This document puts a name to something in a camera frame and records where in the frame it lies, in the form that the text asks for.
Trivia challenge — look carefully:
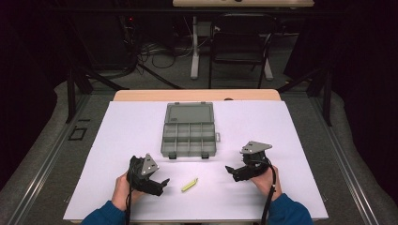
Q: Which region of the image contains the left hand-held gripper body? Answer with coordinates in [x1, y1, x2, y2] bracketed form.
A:
[126, 153, 161, 196]

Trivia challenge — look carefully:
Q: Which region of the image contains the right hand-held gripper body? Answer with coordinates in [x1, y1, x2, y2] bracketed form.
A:
[239, 140, 273, 181]

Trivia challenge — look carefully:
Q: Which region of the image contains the small yellow-green stick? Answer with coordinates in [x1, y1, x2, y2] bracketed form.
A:
[180, 177, 199, 193]

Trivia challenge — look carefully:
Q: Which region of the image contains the grey plastic compartment box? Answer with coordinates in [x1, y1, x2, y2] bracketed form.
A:
[160, 101, 222, 160]

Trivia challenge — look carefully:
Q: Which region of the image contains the person's left hand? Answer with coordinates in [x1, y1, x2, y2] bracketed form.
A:
[111, 172, 145, 212]

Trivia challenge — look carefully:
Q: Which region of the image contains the person's right hand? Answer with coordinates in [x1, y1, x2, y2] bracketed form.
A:
[250, 165, 283, 203]

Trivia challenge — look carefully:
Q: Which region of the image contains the white table board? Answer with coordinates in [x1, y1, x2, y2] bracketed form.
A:
[62, 99, 329, 221]

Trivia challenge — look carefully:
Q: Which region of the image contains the light wooden table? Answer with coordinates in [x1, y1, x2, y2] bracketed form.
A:
[69, 88, 327, 225]

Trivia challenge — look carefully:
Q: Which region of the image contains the white desk leg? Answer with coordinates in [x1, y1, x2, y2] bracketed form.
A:
[190, 15, 201, 80]
[263, 57, 275, 82]

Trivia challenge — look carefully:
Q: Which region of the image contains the black metal stand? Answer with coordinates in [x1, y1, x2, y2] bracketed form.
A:
[65, 64, 130, 125]
[276, 67, 333, 128]

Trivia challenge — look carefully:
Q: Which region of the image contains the black folding chair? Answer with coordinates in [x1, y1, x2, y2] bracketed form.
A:
[207, 12, 280, 90]

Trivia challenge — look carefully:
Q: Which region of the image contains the dark curtain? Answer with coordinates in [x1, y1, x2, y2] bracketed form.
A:
[331, 0, 398, 198]
[0, 0, 69, 191]

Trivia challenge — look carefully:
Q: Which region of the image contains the dark equipment with red light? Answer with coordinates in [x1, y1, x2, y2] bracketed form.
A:
[118, 0, 140, 73]

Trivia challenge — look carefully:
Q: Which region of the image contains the left hand-held gripper black cable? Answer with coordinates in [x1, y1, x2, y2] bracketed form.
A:
[125, 156, 135, 225]

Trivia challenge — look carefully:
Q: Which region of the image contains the hand-held gripper black cable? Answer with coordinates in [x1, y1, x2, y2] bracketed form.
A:
[125, 156, 135, 225]
[250, 158, 280, 225]

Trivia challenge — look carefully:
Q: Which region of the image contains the right hand-held gripper black cable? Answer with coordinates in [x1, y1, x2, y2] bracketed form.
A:
[250, 158, 280, 225]

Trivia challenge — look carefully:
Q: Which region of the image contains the metal floor rail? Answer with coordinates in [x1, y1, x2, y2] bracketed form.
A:
[8, 93, 92, 225]
[309, 93, 381, 225]

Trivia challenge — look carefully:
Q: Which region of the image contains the bundle of floor cables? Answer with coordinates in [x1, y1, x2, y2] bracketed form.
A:
[137, 37, 193, 70]

